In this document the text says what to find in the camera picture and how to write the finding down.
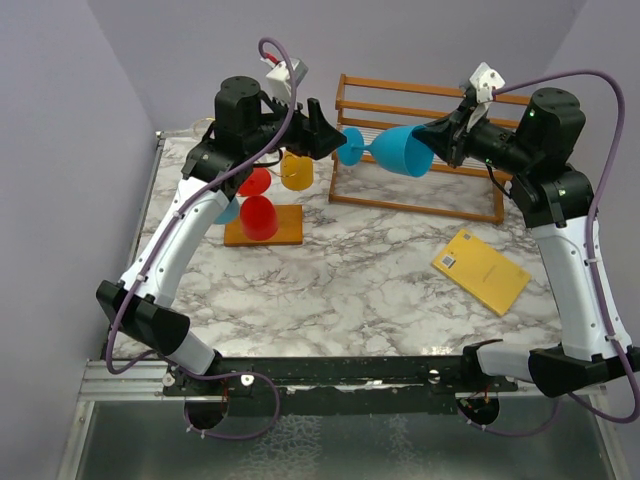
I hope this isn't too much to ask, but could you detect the wooden shelf rack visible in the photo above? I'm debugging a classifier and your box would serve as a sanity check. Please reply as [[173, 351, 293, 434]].
[[328, 73, 510, 225]]

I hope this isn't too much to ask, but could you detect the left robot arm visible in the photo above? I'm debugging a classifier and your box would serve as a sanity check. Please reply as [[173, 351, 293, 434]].
[[96, 76, 346, 395]]

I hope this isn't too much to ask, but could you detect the blue plastic goblet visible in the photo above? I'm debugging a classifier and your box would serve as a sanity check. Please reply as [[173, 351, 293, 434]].
[[214, 198, 240, 225], [336, 125, 434, 178]]

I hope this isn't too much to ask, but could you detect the black mounting rail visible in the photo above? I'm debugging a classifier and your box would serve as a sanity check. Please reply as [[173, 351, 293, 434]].
[[163, 355, 517, 416]]

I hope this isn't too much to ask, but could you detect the clear ribbed wine glass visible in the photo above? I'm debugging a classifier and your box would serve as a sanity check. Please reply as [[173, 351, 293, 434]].
[[191, 117, 214, 138]]

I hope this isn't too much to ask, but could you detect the yellow book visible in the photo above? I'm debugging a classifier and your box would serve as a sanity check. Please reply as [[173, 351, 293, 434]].
[[431, 229, 531, 316]]

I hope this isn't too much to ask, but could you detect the yellow plastic goblet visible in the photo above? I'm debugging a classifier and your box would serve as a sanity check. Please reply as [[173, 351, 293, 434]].
[[280, 152, 314, 191]]

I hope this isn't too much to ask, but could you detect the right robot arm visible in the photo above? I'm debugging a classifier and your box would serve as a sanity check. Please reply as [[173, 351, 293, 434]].
[[414, 88, 639, 398]]

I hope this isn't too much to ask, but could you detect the wooden base of glass rack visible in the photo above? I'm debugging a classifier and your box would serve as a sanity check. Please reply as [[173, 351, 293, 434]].
[[223, 204, 304, 247]]

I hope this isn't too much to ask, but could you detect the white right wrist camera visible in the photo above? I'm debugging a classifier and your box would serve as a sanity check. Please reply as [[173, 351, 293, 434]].
[[466, 62, 506, 131]]

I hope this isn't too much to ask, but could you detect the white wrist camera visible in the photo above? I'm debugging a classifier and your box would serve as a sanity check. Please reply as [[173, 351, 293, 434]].
[[262, 53, 309, 104], [466, 62, 506, 131]]

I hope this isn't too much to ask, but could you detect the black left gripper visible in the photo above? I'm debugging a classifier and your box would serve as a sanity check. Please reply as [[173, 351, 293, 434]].
[[245, 89, 347, 159]]

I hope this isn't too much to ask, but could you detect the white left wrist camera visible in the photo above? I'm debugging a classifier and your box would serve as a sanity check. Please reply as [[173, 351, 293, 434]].
[[262, 53, 309, 104]]

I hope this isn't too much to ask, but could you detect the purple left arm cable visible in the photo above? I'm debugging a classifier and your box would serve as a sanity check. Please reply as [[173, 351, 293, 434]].
[[104, 36, 301, 441]]

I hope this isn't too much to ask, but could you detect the red plastic goblet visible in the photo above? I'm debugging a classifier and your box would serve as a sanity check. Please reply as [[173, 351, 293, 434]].
[[238, 168, 278, 241]]

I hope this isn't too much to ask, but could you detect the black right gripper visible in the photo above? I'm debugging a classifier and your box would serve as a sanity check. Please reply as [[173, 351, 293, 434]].
[[414, 98, 536, 176]]

